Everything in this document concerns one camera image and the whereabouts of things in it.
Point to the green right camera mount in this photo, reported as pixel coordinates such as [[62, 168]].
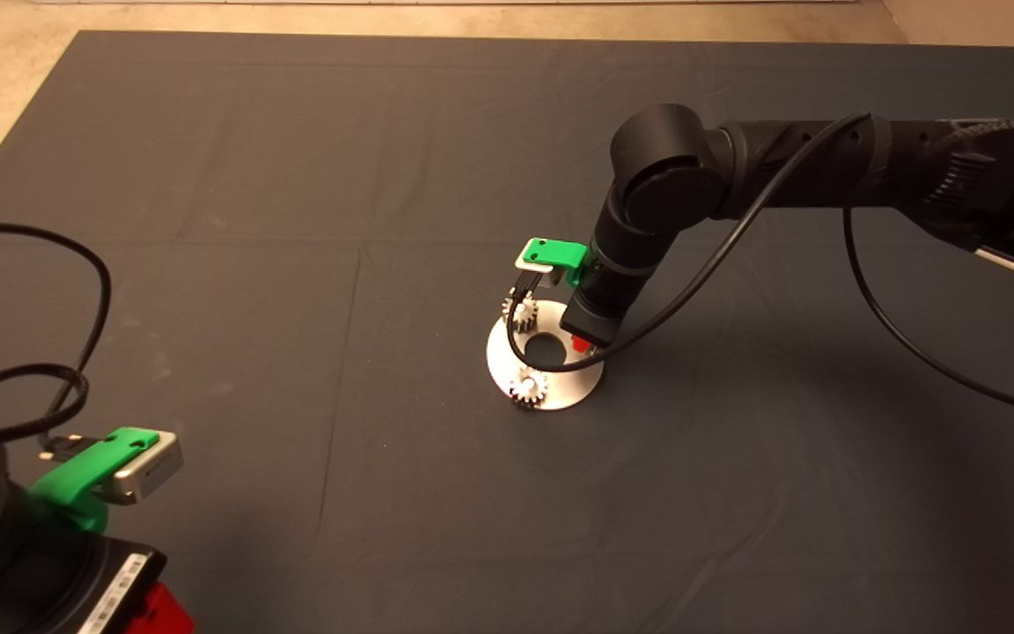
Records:
[[557, 253]]

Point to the dark grey table cloth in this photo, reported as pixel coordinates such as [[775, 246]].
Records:
[[384, 176]]

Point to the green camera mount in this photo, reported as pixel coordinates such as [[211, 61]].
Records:
[[84, 467], [557, 253]]

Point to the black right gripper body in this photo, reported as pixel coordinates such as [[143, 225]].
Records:
[[602, 304]]

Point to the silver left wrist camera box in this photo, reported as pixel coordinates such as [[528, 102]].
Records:
[[153, 465]]

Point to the round metal carrier plate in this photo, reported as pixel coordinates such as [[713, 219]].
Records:
[[503, 365]]

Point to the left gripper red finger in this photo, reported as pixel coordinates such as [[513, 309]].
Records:
[[164, 612]]

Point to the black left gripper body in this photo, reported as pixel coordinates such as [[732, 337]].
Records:
[[40, 590]]

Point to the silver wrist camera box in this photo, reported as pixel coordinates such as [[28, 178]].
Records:
[[153, 465], [532, 262]]

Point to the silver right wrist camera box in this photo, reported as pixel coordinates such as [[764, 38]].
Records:
[[532, 262]]

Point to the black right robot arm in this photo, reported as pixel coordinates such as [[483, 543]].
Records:
[[824, 163]]

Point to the green left camera mount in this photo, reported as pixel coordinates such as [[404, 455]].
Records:
[[84, 467]]

